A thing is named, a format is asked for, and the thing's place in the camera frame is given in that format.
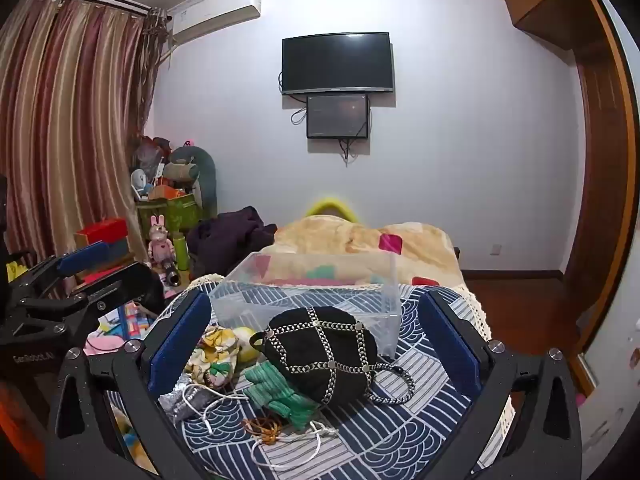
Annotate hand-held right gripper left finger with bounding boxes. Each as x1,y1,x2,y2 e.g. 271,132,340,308
45,287,216,480

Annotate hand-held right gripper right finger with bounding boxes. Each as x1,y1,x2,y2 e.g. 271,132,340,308
417,287,584,480

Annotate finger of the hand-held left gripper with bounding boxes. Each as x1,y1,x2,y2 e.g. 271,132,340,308
65,261,167,333
12,241,138,301

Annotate black chain-trimmed handbag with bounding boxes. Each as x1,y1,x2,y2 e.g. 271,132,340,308
249,306,416,407

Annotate red box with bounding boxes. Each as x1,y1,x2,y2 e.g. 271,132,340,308
74,217,129,247

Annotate blue box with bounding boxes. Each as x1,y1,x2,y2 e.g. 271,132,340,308
97,239,132,262

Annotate yellow floral fabric pouch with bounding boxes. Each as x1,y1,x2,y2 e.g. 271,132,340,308
184,326,240,389

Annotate colourful toy blocks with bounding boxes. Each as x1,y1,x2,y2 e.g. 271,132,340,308
99,302,157,342

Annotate black cylinder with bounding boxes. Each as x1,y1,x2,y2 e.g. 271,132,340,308
160,259,182,287

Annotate silver sequin pouch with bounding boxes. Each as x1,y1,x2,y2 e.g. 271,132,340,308
159,382,222,419

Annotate pink rabbit toy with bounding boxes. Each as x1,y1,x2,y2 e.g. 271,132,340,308
147,214,175,267

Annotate green bottle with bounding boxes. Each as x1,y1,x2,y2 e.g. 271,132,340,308
174,232,190,274

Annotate pale yellow ball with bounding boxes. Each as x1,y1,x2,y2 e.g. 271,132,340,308
235,327,262,364

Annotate orange red object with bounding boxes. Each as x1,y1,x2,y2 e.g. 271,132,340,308
0,380,52,463

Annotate green storage box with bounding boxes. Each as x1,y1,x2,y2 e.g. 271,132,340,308
137,195,204,242

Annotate small white fan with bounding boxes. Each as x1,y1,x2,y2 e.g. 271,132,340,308
130,168,151,202

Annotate yellow plush toy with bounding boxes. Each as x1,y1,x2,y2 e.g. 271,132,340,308
111,406,152,467

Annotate dark purple garment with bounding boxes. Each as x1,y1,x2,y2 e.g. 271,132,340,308
187,206,279,282

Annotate green knitted cloth piece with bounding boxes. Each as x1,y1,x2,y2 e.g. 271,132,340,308
243,361,319,432

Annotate dark plastic bag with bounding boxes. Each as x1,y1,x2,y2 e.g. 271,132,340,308
134,135,174,177

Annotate grey green plush toy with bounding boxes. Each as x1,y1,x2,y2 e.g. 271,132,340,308
167,145,219,222

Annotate clear plastic storage box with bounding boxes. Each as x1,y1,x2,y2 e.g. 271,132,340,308
209,251,404,361

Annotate striped red beige curtain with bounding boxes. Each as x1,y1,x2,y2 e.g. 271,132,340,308
0,0,167,283

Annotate beige fleece blanket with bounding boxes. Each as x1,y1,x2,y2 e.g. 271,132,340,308
260,214,462,287

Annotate yellow curved object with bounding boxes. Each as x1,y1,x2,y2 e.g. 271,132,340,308
305,195,364,224

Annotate brown hanging fringe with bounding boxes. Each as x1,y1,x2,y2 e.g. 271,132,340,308
141,6,177,112

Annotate white air conditioner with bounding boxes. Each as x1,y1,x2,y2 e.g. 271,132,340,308
167,0,262,47

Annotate white cord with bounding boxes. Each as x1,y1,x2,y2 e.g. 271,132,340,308
251,419,340,472
181,382,251,435

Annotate brown knotted cord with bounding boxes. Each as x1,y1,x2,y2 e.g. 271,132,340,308
242,416,287,446

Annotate wooden door frame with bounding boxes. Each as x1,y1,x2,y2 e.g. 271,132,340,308
562,0,640,397

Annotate small black wall monitor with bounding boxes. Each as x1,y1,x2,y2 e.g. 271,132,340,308
305,93,370,140

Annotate black wall television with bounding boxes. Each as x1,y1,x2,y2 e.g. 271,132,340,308
281,32,395,96

